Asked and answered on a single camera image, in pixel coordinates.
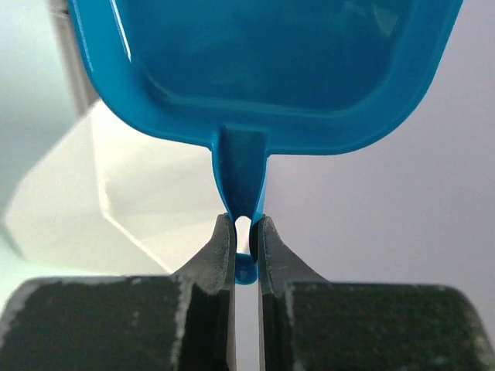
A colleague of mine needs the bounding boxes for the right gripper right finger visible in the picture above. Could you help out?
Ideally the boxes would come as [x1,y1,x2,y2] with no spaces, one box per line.
[250,217,490,370]

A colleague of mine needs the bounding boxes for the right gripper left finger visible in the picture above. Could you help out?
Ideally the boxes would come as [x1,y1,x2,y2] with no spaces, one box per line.
[1,214,236,370]

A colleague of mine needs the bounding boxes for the blue dustpan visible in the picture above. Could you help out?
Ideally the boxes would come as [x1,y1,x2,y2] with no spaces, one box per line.
[66,0,465,288]

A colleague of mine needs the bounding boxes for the white translucent waste bin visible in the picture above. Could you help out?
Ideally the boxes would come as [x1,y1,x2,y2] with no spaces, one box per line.
[3,102,224,274]

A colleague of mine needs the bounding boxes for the right aluminium frame post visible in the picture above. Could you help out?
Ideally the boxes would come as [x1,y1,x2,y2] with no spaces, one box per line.
[46,0,99,117]

